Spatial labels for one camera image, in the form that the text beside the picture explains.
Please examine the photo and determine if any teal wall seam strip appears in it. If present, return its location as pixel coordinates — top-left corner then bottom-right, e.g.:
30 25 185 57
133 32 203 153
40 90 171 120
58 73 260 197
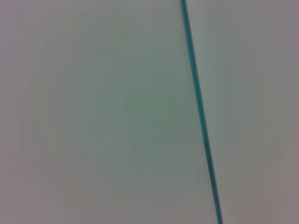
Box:
179 0 224 224

